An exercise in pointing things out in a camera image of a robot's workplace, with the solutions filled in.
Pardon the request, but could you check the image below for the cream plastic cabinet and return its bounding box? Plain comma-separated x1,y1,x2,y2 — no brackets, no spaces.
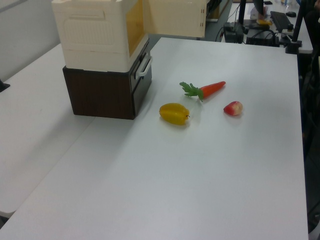
51,0,151,73

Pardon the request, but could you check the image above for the black bracket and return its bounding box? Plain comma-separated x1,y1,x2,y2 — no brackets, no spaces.
0,78,11,93

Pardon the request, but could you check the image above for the dark brown drawer unit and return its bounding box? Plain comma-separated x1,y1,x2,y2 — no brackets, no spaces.
62,38,154,121

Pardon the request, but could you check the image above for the black keyboard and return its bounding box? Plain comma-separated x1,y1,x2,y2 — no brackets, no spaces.
269,10,294,32

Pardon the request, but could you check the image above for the black pole clamp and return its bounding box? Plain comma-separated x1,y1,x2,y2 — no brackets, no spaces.
285,39,304,55

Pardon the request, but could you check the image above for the cream cabinet door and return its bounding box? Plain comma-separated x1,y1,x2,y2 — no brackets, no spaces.
142,0,208,39

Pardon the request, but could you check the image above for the yellow toy starfruit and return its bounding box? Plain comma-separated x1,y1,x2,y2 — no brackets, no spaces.
159,102,191,126

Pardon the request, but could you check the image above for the wide black electronics box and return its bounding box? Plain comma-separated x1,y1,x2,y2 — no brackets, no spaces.
245,29,280,47

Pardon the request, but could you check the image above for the red toy wax apple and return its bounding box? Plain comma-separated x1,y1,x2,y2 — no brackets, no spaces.
223,100,244,117

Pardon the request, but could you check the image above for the white drawer handle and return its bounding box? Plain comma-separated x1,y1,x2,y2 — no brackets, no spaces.
134,55,153,77

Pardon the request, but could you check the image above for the black stand pole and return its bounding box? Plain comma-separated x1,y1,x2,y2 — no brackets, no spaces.
291,0,309,43

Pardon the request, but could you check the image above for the orange toy carrot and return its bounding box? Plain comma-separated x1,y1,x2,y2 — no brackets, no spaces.
179,80,227,103

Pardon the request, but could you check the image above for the small black electronics box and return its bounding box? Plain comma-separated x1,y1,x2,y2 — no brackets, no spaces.
223,21,245,44

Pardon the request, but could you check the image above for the thin black pole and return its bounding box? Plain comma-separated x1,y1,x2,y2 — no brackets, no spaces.
237,0,248,26

